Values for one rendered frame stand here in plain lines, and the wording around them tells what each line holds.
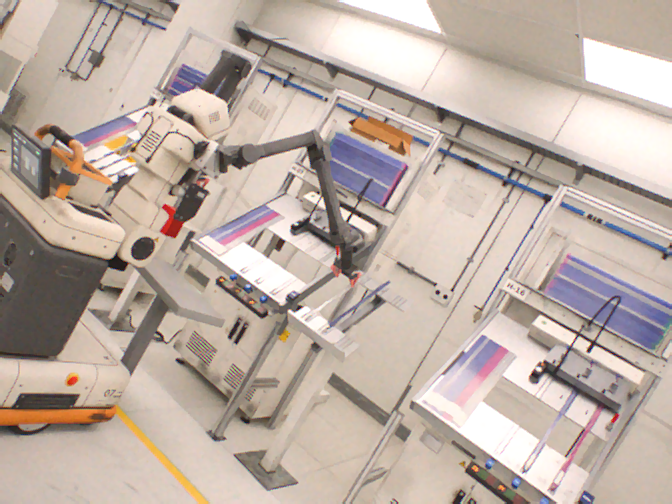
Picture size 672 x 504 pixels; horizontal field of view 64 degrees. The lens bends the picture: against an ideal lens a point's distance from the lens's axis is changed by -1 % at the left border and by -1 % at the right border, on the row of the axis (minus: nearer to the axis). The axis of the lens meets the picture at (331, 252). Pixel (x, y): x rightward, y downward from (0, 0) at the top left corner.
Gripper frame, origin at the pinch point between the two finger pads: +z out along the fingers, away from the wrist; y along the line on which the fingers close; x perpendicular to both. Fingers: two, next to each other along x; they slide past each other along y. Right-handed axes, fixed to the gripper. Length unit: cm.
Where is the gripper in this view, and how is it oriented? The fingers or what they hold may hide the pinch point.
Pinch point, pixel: (345, 280)
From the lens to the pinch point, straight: 255.7
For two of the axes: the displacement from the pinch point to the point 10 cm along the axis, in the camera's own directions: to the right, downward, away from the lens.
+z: -0.2, 7.9, 6.2
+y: -7.1, -4.4, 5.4
